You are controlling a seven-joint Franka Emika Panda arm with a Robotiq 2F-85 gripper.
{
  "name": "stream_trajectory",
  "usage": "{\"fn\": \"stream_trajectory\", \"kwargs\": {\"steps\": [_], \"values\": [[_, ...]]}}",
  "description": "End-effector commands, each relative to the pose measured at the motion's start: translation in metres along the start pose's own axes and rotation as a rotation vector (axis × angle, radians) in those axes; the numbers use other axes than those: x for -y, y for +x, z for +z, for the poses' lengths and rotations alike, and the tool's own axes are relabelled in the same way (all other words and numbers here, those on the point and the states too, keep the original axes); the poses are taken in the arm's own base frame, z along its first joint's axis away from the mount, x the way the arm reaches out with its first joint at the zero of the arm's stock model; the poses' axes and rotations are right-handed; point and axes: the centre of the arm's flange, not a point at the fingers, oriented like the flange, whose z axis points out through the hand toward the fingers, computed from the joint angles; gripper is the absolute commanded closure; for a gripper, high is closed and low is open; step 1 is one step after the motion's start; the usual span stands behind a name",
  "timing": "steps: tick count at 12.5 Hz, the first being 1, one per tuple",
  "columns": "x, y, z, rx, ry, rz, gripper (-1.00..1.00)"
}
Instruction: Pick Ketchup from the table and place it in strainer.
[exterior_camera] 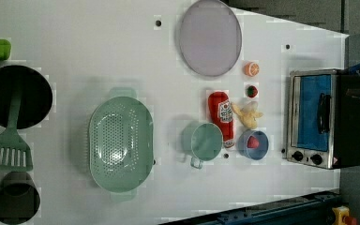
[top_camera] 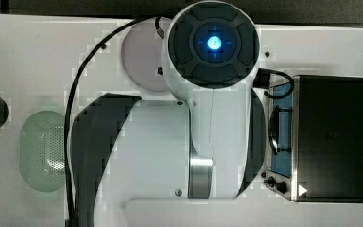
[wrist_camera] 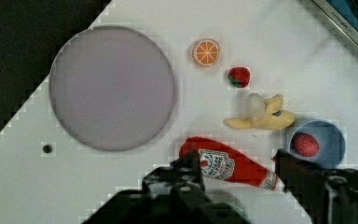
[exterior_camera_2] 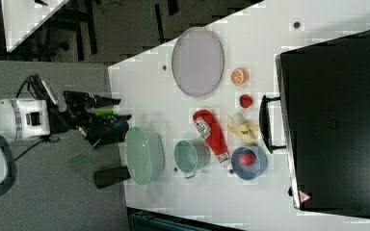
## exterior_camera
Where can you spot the green slotted spatula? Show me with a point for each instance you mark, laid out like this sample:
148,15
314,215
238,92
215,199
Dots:
15,153

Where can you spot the red toy strawberry in bowl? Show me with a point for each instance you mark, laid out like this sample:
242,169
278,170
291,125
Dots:
252,142

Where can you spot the dark grey cup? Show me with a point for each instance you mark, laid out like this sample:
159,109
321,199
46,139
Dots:
19,198

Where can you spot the blue table frame rail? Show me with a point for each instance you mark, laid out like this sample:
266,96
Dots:
311,209

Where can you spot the yellow plush banana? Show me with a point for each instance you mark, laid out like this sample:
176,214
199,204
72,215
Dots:
248,115

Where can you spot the green measuring cup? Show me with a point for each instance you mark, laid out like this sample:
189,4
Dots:
202,141

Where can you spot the small red green strawberry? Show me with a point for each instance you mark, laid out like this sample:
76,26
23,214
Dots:
252,91

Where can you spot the blue bowl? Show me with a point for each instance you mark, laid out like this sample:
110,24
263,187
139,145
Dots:
253,153

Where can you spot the yellow red emergency button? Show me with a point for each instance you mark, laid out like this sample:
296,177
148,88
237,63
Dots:
343,217

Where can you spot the black pan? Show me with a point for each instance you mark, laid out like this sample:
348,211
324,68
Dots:
37,95

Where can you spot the green plastic strainer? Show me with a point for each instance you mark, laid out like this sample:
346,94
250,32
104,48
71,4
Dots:
121,154

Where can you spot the orange slice toy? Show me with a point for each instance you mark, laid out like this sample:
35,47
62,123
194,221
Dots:
251,69

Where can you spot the silver toaster oven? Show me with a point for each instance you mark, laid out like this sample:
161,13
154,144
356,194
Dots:
323,119

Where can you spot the red plush ketchup bottle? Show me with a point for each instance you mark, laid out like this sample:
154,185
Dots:
222,116

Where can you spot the grey round plate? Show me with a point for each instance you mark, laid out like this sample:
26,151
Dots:
210,38

